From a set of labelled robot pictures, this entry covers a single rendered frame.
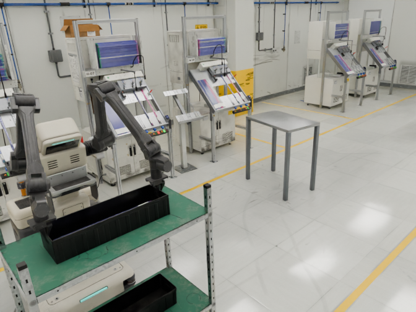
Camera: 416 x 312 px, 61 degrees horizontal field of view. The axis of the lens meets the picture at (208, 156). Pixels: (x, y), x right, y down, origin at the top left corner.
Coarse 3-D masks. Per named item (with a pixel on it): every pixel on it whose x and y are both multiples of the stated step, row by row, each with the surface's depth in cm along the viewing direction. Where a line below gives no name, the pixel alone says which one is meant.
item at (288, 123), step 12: (252, 120) 397; (264, 120) 386; (276, 120) 385; (288, 120) 383; (300, 120) 381; (312, 120) 380; (276, 132) 434; (288, 132) 351; (288, 144) 356; (288, 156) 361; (312, 156) 386; (288, 168) 367; (312, 168) 390; (288, 180) 372; (312, 180) 394
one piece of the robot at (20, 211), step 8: (24, 192) 233; (88, 192) 241; (16, 200) 229; (24, 200) 230; (96, 200) 246; (8, 208) 225; (16, 208) 219; (24, 208) 220; (16, 216) 214; (24, 216) 216; (32, 216) 220; (16, 224) 217; (24, 224) 218; (16, 232) 226; (24, 232) 219; (32, 232) 222; (16, 240) 237
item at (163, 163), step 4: (160, 148) 175; (144, 152) 170; (148, 152) 169; (160, 152) 175; (144, 156) 172; (148, 156) 170; (152, 156) 173; (156, 156) 172; (160, 156) 171; (156, 160) 171; (160, 160) 168; (164, 160) 168; (168, 160) 169; (156, 164) 171; (160, 164) 169; (164, 164) 168; (168, 164) 170; (160, 168) 170; (164, 168) 168; (168, 168) 170
